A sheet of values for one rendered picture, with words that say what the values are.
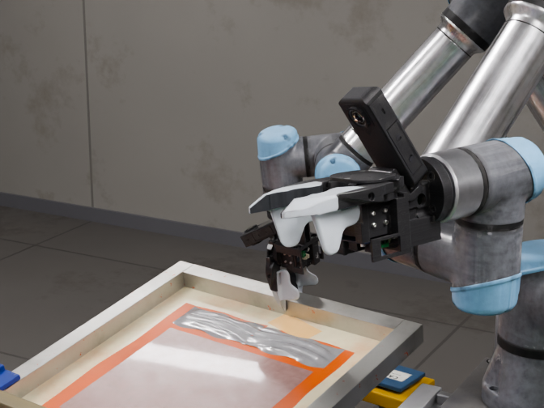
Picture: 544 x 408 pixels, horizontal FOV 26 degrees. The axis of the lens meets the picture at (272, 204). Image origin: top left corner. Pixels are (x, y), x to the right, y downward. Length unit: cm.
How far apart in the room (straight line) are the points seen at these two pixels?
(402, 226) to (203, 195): 521
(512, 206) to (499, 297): 10
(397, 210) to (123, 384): 108
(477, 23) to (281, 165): 44
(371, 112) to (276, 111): 488
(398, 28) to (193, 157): 139
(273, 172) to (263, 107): 394
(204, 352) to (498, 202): 104
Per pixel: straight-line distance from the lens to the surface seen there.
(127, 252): 627
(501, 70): 146
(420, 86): 197
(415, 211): 122
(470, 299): 133
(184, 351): 222
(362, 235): 116
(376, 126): 117
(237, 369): 215
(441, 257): 134
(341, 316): 221
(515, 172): 129
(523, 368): 164
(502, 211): 129
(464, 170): 124
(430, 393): 182
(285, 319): 228
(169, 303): 239
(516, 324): 163
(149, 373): 218
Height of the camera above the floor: 199
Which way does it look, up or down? 16 degrees down
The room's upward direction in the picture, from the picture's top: straight up
